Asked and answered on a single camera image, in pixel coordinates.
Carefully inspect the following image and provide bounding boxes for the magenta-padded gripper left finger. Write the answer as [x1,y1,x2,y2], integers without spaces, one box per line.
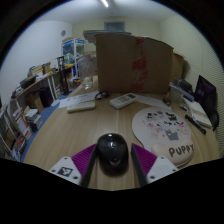
[48,143,98,188]

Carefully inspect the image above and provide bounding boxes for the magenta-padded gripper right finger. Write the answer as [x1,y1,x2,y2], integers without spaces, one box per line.
[130,143,179,188]

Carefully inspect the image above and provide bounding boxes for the black computer mouse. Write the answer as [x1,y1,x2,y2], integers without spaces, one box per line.
[95,133,130,177]

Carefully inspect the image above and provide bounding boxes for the white puppy print mouse pad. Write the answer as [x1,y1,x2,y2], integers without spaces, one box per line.
[131,106,195,168]

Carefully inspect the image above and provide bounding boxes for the white flat rectangular device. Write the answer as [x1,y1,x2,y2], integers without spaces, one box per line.
[66,100,97,113]

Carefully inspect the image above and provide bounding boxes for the white paper sheet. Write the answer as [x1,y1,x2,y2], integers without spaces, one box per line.
[58,90,100,109]
[135,94,173,110]

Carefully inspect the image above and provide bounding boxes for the black marker pen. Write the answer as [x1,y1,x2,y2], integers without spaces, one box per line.
[184,114,208,135]

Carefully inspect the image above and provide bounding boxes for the white remote control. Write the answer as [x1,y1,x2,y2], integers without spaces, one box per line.
[109,93,138,110]

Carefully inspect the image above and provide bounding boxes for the black eyeglasses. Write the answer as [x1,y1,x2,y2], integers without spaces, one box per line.
[94,91,111,101]

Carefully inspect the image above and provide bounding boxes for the white open notebook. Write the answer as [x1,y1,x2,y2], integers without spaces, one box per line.
[186,99,213,129]

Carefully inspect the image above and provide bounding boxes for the cluttered shelf unit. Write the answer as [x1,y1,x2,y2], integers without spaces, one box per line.
[0,61,75,162]

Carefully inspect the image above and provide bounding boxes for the blue book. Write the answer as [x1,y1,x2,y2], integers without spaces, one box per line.
[168,82,195,103]

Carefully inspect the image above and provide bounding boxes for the clear drinking glass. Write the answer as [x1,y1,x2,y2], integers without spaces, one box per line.
[82,76,94,90]

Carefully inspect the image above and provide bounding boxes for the black chair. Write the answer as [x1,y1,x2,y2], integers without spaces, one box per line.
[209,109,221,133]

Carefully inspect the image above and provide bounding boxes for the black monitor screen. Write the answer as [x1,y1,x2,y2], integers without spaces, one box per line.
[194,74,218,116]

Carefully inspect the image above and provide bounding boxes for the small cardboard box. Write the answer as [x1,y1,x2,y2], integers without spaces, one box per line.
[171,52,185,83]

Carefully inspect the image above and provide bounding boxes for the large cardboard box, red tape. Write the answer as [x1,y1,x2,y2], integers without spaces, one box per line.
[94,33,174,95]

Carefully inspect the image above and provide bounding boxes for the blue and white claw machine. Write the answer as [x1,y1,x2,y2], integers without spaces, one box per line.
[61,37,86,79]

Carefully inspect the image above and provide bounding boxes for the wall vent window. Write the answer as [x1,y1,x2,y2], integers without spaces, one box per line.
[103,21,126,33]

